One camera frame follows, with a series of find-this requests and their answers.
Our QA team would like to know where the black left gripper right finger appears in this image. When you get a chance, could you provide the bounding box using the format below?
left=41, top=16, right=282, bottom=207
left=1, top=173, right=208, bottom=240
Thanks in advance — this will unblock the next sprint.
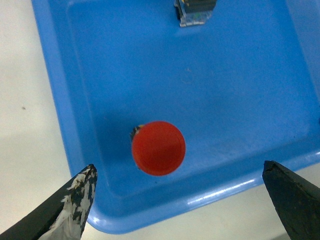
left=262, top=160, right=320, bottom=240

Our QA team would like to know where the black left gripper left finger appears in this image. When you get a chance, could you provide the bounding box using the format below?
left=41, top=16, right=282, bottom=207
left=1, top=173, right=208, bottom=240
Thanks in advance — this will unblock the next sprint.
left=0, top=164, right=98, bottom=240

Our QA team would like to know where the red mushroom push button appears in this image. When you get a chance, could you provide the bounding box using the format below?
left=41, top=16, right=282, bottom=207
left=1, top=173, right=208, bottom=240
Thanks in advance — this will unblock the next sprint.
left=130, top=121, right=186, bottom=176

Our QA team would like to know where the blue plastic tray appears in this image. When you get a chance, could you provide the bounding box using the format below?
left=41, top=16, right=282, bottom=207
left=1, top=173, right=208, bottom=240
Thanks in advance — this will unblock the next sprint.
left=32, top=0, right=320, bottom=234

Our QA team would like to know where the green mushroom push button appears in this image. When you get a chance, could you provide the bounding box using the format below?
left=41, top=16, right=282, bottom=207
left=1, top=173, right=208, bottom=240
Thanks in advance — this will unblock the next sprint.
left=174, top=0, right=217, bottom=28

